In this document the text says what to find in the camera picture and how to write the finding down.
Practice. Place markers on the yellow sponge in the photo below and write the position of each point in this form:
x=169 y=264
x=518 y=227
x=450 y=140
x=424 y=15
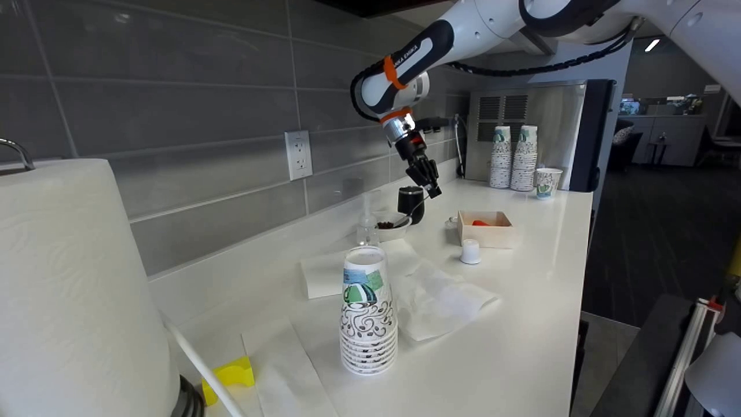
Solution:
x=232 y=377

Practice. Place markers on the patterned paper cup stack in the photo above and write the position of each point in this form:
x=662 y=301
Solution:
x=370 y=324

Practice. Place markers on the flat white paper towel sheet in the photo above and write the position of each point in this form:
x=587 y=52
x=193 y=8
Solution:
x=326 y=269

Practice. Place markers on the red plastic object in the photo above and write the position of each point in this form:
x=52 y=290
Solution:
x=482 y=222

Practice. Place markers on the clear glass flask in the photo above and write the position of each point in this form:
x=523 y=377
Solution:
x=370 y=227

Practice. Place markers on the silver metal pole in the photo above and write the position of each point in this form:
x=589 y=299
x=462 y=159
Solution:
x=687 y=356

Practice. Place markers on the black spoon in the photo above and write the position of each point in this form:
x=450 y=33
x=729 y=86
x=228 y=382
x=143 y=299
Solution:
x=395 y=225

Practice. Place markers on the green white paper cup stack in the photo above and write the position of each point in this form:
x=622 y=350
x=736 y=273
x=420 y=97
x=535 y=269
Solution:
x=525 y=159
x=501 y=159

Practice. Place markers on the white bowl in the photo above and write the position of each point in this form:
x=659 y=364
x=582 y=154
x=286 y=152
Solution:
x=391 y=221

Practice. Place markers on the crumpled white paper napkin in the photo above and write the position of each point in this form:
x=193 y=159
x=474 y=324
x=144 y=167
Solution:
x=447 y=305

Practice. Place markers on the white rounded lamp shade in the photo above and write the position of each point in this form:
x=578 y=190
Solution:
x=719 y=379

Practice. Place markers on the black tumbler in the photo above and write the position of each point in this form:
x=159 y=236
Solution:
x=410 y=205

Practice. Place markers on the folded white paper napkin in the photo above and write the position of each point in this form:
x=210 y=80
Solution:
x=303 y=372

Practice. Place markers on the small white cup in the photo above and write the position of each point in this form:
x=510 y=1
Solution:
x=470 y=253

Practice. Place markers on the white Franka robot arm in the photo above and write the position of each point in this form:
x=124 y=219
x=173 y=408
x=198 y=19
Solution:
x=479 y=24

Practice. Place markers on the black tall column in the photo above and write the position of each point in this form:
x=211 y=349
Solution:
x=593 y=134

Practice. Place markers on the white wall outlet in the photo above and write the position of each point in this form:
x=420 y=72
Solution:
x=298 y=154

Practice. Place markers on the single patterned paper cup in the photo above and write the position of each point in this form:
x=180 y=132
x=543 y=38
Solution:
x=547 y=184

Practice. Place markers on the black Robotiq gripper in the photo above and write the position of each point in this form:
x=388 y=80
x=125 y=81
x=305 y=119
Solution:
x=420 y=165

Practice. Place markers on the white paper towel roll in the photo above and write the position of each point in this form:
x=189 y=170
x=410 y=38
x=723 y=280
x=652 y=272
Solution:
x=78 y=293

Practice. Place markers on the wooden box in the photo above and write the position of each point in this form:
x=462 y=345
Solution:
x=490 y=240

